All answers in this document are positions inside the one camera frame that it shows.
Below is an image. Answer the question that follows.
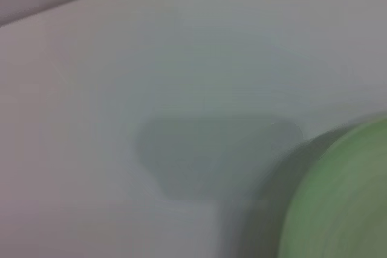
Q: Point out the light green round plate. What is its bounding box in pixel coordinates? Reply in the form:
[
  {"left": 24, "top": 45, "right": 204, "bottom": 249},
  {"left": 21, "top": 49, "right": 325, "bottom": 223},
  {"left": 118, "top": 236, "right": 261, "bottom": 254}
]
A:
[{"left": 276, "top": 117, "right": 387, "bottom": 258}]

